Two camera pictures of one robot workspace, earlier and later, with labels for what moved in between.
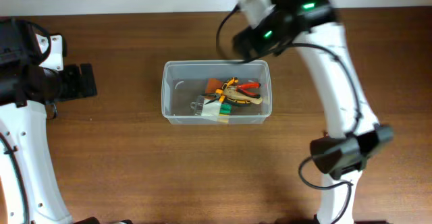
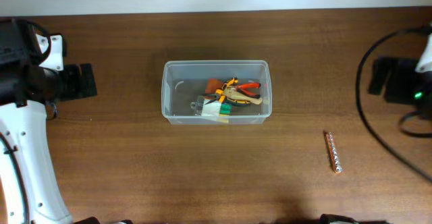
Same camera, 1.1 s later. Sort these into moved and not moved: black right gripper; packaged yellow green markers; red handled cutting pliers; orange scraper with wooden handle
Moved: black right gripper
Not moved: orange scraper with wooden handle; packaged yellow green markers; red handled cutting pliers
